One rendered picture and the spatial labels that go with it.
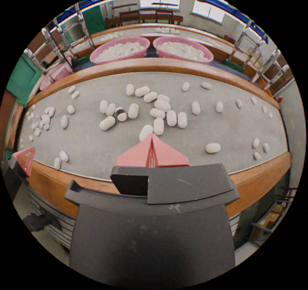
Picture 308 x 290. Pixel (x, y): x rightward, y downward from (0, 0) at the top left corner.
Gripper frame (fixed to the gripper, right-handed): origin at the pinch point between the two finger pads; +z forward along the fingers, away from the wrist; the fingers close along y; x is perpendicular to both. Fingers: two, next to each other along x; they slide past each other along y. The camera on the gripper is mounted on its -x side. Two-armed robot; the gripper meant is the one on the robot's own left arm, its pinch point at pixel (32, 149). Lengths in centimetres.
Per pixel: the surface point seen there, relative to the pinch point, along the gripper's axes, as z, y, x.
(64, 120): 11.0, -8.1, -2.5
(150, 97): 14.1, -32.4, -5.6
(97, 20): 205, 92, -184
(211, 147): 5.3, -44.9, 1.6
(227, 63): 49, -81, -29
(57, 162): 2.1, -7.5, 5.4
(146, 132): 7.6, -31.7, -0.4
